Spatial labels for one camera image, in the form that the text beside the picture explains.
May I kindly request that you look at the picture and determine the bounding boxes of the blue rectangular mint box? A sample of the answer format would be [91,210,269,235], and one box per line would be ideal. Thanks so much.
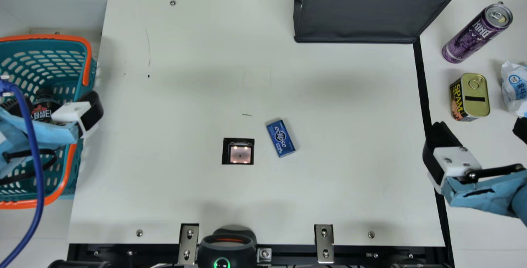
[266,119,296,158]

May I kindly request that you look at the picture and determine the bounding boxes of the blue cable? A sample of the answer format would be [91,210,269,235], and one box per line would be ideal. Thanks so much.
[0,77,45,268]

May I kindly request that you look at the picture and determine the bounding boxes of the rectangular tin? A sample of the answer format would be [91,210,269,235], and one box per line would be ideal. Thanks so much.
[449,73,491,122]

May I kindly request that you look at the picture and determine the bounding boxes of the teal shopping basket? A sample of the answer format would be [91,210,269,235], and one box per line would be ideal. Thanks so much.
[0,34,98,210]

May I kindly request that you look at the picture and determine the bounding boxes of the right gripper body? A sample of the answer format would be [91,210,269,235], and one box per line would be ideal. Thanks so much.
[442,171,527,220]

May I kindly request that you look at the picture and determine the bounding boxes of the black strip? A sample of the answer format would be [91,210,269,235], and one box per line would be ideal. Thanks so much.
[413,37,456,268]

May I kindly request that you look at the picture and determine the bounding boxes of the black device with green light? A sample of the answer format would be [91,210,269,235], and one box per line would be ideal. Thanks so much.
[197,228,258,268]

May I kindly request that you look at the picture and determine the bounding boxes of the black cable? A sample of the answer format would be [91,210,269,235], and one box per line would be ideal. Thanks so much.
[0,149,58,185]

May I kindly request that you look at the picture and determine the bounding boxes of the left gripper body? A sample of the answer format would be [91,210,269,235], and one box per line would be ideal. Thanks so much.
[0,107,80,179]

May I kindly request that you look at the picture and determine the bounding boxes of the white plastic packet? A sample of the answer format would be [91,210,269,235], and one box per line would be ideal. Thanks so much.
[500,61,527,119]

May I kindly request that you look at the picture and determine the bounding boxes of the small square scanner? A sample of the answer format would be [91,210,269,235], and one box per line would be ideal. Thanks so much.
[222,137,255,166]

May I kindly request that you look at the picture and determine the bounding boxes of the purple can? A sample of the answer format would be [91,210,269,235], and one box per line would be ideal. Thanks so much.
[442,2,514,64]

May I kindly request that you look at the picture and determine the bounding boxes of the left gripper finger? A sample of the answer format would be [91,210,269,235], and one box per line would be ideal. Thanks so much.
[51,91,104,139]

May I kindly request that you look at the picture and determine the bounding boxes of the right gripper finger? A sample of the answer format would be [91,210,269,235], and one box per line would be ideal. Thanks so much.
[422,121,482,195]

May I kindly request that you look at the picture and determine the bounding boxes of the dark coffee bottle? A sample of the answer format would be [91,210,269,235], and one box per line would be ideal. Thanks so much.
[30,89,57,125]

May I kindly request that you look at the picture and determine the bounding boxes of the dark grey bag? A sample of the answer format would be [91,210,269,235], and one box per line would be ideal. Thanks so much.
[293,0,478,44]

